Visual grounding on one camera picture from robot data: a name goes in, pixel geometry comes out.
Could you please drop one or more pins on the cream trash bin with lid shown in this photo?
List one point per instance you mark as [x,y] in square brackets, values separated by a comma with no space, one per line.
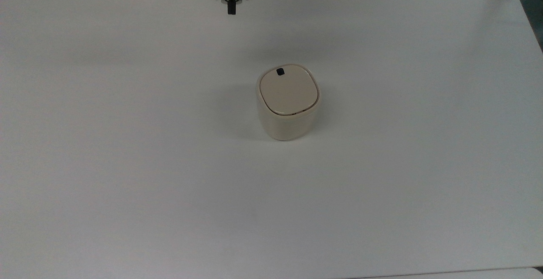
[288,122]

